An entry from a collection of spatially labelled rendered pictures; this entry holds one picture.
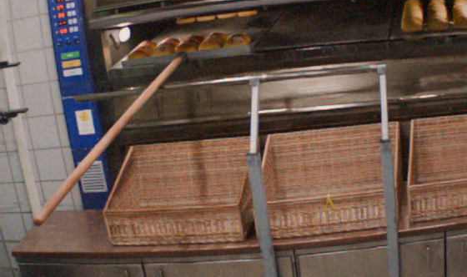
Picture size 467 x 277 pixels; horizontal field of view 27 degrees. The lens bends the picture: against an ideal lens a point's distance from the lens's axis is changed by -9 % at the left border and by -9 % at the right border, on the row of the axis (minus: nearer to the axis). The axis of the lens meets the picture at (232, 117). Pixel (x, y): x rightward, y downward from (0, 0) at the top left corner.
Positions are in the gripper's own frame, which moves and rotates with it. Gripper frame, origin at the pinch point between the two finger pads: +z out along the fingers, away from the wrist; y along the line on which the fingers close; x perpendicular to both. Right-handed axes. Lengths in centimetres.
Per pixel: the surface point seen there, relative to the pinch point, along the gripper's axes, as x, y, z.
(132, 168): -146, 72, -21
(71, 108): -152, 44, -46
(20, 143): -153, 58, -77
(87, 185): -152, 80, -46
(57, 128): -155, 54, -56
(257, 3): -139, 8, 43
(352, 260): -99, 101, 73
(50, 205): 11.1, 31.6, 7.4
